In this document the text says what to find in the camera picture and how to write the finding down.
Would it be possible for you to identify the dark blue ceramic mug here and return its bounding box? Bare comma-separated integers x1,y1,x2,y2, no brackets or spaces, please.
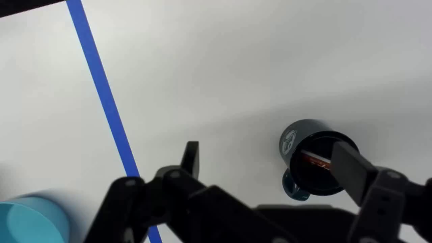
278,117,362,202

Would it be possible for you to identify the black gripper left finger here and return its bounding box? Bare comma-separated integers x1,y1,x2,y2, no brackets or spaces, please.
84,140,289,243

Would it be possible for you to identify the light blue plastic bowl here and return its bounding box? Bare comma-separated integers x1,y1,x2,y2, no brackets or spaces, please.
0,193,72,243

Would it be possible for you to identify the blue tape strip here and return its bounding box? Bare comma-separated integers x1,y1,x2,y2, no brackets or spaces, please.
65,0,164,243

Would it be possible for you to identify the small brown object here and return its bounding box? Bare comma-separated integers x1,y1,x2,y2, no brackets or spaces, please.
300,150,334,170

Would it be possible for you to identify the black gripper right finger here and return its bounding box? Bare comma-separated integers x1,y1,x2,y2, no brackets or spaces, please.
330,140,432,243

